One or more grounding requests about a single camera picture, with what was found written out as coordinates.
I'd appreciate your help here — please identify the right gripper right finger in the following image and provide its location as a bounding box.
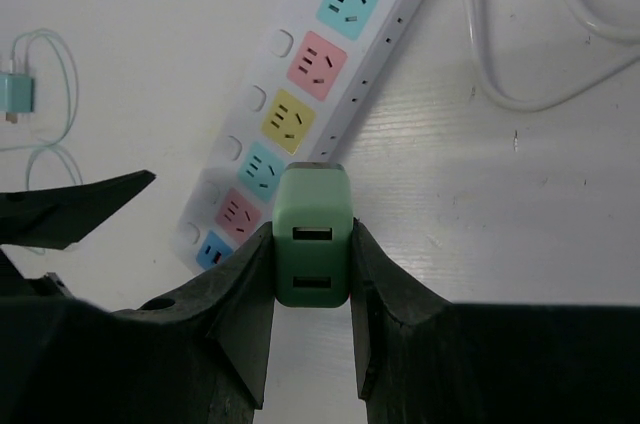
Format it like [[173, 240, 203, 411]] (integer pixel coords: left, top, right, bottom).
[[350, 223, 639, 423]]

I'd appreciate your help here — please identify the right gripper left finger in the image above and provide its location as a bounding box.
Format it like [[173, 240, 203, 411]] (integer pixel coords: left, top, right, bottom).
[[1, 224, 274, 423]]

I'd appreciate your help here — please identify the green usb charger plug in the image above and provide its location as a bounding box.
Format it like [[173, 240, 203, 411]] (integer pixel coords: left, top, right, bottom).
[[272, 162, 354, 308]]

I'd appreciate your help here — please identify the light blue charger plug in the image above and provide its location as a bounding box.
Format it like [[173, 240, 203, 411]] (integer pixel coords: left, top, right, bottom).
[[0, 73, 34, 124]]

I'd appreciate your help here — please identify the white power strip cord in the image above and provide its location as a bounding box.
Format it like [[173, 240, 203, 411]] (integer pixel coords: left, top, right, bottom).
[[449, 0, 640, 113]]

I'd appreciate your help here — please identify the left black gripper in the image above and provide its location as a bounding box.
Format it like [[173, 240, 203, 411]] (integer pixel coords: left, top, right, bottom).
[[0, 170, 156, 298]]

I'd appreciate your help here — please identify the white multicolour power strip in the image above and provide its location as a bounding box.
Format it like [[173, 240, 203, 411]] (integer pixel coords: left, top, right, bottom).
[[173, 0, 423, 272]]

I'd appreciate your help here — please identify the light green charging cable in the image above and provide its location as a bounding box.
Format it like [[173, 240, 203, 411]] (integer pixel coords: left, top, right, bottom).
[[0, 28, 84, 190]]

